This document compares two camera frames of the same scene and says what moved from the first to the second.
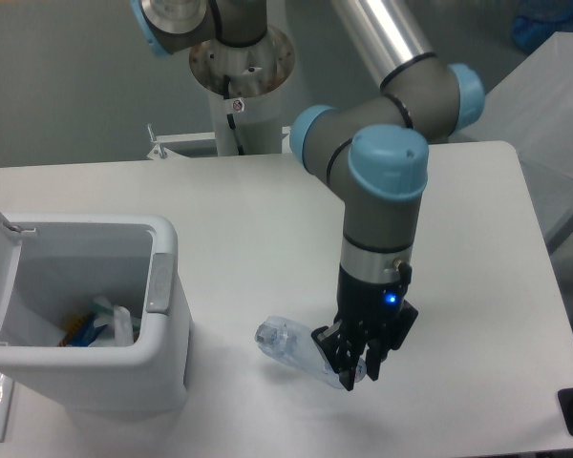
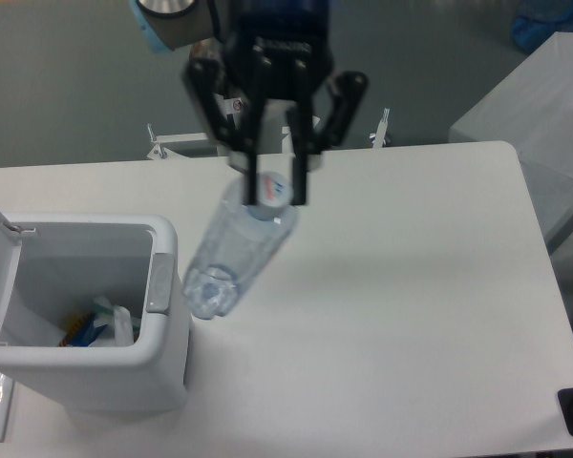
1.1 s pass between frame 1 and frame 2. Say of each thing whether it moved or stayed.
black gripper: moved
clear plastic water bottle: moved
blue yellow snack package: stayed
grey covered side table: stayed
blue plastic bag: stayed
